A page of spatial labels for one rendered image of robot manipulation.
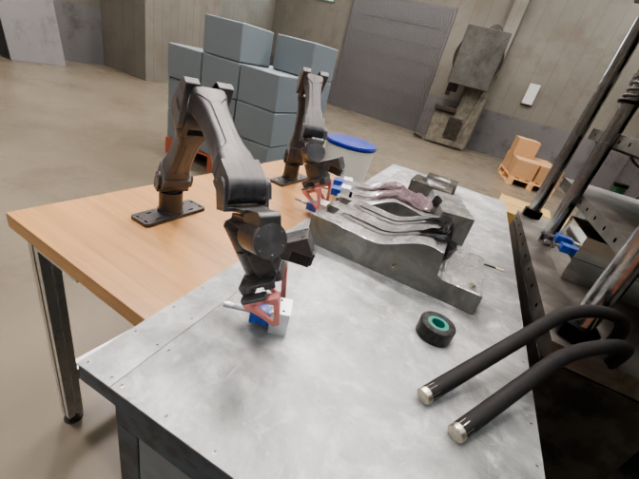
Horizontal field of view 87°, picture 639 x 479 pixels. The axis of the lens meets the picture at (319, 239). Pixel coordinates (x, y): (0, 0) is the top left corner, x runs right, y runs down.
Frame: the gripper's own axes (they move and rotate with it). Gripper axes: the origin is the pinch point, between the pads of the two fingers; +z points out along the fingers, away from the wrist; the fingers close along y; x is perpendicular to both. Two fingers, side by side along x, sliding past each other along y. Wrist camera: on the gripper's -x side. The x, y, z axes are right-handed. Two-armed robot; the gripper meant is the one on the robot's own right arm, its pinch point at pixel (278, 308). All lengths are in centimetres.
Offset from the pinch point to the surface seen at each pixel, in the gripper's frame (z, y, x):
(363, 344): 13.2, 0.3, -13.9
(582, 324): 38, 20, -67
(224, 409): 2.1, -19.2, 5.8
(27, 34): -244, 634, 510
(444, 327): 19.0, 7.1, -31.2
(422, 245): 8.7, 26.1, -32.0
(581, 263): 48, 56, -88
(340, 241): 6.5, 34.3, -11.0
